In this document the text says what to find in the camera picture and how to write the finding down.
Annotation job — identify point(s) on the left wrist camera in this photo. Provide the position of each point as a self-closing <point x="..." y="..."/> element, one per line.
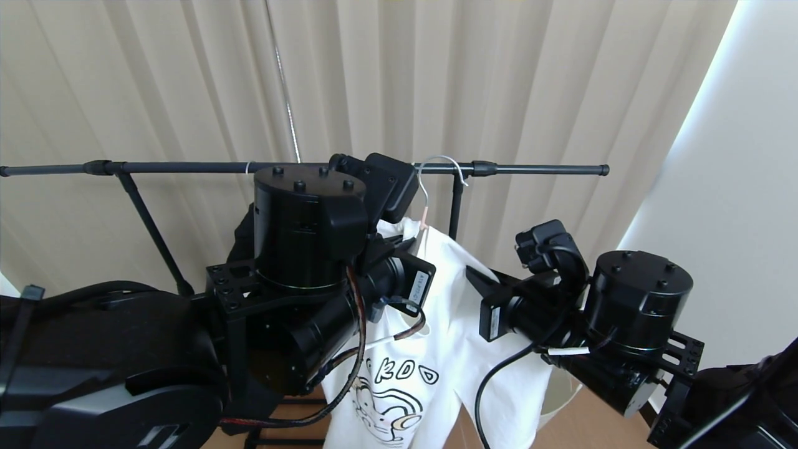
<point x="386" y="181"/>

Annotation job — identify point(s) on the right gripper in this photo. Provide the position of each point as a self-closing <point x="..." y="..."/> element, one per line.
<point x="542" y="312"/>

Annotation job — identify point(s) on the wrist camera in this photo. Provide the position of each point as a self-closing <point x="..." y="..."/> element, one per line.
<point x="386" y="181"/>
<point x="545" y="246"/>

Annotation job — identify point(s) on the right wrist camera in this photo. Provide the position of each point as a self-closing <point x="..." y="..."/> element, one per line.
<point x="545" y="246"/>

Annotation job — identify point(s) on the beige curtain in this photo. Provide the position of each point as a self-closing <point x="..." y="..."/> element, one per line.
<point x="499" y="75"/>

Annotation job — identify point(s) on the white garment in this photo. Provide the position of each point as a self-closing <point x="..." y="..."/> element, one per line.
<point x="449" y="337"/>

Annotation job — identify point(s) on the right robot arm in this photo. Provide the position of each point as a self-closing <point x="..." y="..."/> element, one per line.
<point x="636" y="299"/>

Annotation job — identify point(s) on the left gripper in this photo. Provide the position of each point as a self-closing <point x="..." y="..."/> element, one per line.
<point x="399" y="280"/>

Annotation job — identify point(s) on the black shorts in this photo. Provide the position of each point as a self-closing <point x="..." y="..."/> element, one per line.
<point x="242" y="237"/>

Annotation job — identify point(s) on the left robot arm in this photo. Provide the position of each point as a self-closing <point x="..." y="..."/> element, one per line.
<point x="124" y="362"/>

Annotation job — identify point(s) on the black clothes rack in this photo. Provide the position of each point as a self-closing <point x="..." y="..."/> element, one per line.
<point x="156" y="167"/>

